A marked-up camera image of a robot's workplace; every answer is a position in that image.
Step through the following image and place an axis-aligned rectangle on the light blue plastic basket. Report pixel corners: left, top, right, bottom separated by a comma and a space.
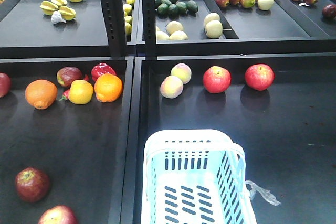
141, 129, 256, 223

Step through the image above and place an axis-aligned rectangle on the pale peach front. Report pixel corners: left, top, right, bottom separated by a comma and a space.
160, 76, 184, 99

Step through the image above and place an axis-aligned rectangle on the pale peach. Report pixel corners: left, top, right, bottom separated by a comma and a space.
170, 63, 192, 84
160, 76, 184, 99

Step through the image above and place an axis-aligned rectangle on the pale peach back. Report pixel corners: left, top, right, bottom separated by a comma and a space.
170, 63, 192, 84

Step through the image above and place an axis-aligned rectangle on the red apple centre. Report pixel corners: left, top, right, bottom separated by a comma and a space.
203, 66, 232, 94

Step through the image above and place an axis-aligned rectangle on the orange fruit right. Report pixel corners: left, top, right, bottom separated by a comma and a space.
94, 73, 123, 102

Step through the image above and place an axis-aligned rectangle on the orange fruit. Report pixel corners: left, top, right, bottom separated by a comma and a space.
94, 73, 123, 102
25, 79, 57, 110

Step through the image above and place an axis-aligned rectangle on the red bell pepper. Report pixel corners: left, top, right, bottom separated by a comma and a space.
91, 62, 117, 81

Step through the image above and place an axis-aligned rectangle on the pale green apple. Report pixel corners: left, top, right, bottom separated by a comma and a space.
205, 20, 223, 39

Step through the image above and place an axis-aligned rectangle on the black wooden produce display stand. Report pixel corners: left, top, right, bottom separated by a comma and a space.
1, 0, 335, 223

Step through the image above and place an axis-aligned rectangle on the yellow round fruit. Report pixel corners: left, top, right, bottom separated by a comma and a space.
68, 80, 94, 105

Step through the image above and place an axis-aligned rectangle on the red apple right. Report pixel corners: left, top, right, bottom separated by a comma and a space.
245, 63, 275, 91

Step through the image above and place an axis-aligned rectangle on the red chili pepper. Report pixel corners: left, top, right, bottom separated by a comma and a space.
59, 89, 70, 101

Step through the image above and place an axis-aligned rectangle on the dark red apple back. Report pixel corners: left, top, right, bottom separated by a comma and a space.
56, 67, 83, 88

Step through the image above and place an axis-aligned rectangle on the dark red apple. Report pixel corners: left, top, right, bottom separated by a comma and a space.
15, 167, 51, 203
56, 67, 83, 88

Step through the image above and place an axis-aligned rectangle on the orange fruit left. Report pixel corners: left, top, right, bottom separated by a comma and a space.
25, 79, 57, 110

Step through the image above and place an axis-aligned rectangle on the clear plastic wrap strip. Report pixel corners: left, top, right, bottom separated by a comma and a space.
245, 180, 281, 206

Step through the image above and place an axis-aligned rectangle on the white garlic bulb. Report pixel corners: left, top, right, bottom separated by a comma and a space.
51, 11, 66, 24

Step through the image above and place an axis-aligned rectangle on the red apple bottom edge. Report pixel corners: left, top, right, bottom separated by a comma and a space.
38, 205, 79, 224

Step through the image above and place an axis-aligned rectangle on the dark red apple front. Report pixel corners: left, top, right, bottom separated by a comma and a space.
15, 167, 51, 203

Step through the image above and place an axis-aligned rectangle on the black upright post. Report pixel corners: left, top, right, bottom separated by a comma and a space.
100, 0, 127, 57

